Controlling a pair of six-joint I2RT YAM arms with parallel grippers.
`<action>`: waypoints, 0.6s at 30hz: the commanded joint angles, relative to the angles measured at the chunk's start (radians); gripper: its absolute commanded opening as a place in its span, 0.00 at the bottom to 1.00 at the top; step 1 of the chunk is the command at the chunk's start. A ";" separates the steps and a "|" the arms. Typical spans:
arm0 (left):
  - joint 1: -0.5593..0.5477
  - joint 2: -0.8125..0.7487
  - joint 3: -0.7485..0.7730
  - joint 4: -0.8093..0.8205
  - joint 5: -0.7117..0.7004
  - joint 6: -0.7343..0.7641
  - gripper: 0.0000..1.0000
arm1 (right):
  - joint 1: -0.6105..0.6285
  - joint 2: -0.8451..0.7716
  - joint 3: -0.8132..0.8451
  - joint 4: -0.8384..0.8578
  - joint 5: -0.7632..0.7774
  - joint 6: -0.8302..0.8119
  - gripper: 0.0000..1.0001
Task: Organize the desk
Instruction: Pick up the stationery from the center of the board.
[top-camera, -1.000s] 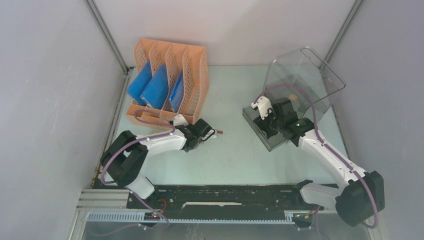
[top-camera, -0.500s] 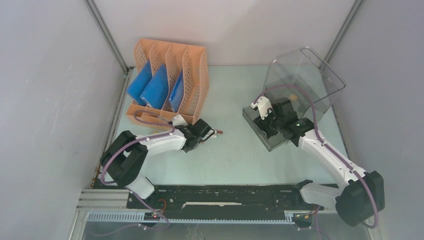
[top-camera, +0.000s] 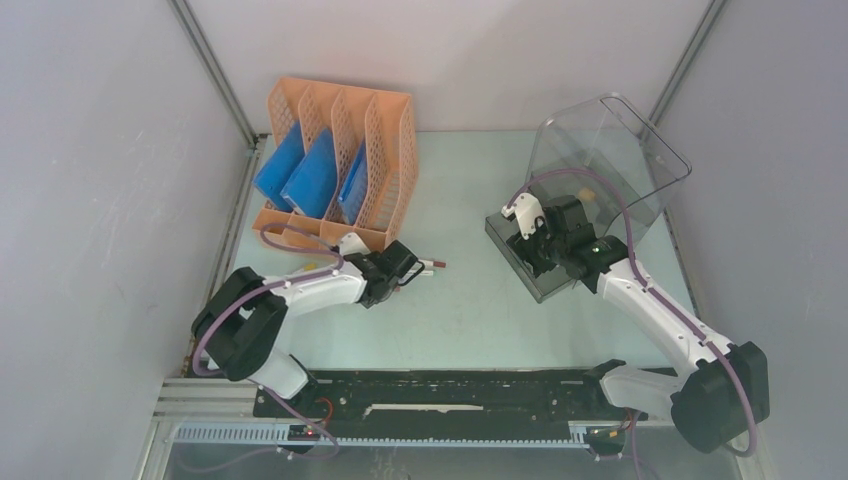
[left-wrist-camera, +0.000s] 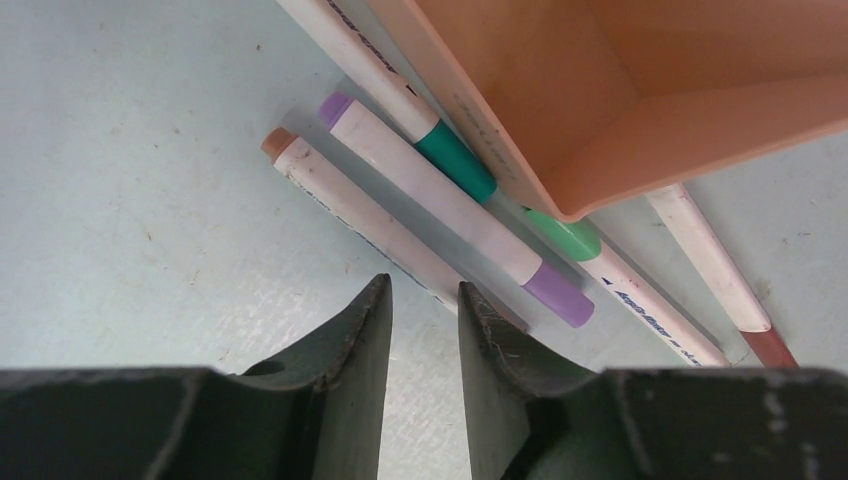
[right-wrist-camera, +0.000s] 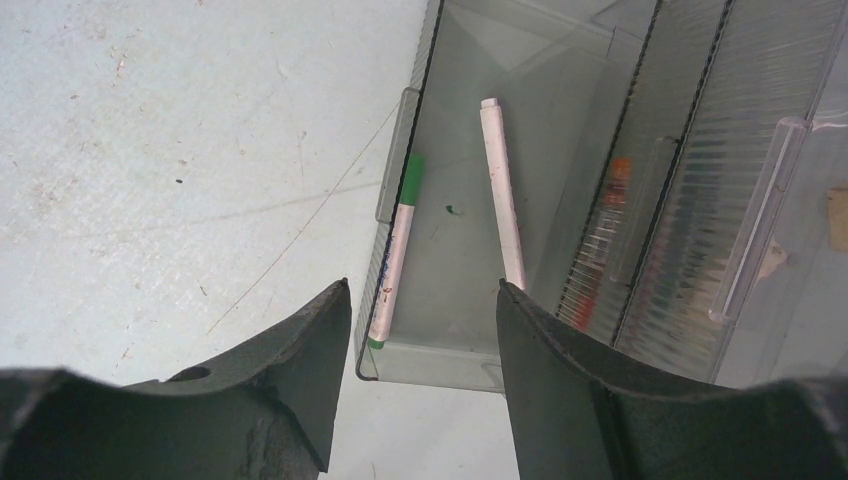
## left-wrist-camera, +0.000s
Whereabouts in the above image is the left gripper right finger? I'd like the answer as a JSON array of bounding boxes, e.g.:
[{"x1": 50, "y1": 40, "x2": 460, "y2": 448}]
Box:
[{"x1": 458, "y1": 282, "x2": 847, "y2": 479}]

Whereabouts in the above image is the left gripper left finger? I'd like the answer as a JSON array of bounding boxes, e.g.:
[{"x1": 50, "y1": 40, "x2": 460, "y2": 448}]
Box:
[{"x1": 1, "y1": 274, "x2": 392, "y2": 479}]

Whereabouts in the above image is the purple cap marker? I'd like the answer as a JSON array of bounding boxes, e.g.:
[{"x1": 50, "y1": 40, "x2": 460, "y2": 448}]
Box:
[{"x1": 318, "y1": 92, "x2": 595, "y2": 328}]

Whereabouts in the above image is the green cap marker upper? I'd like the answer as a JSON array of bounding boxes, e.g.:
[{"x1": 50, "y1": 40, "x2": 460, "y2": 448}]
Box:
[{"x1": 524, "y1": 208, "x2": 730, "y2": 367}]

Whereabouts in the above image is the brown cap marker in cluster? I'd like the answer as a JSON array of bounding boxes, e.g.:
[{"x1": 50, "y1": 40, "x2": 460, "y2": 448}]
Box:
[{"x1": 261, "y1": 127, "x2": 464, "y2": 314}]

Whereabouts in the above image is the orange plastic file organizer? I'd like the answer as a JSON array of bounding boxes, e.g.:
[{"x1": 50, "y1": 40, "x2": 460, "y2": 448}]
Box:
[{"x1": 370, "y1": 1, "x2": 847, "y2": 221}]

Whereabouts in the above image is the teal cap marker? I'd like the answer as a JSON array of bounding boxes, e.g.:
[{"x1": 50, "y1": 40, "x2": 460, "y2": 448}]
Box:
[{"x1": 278, "y1": 0, "x2": 497, "y2": 203}]

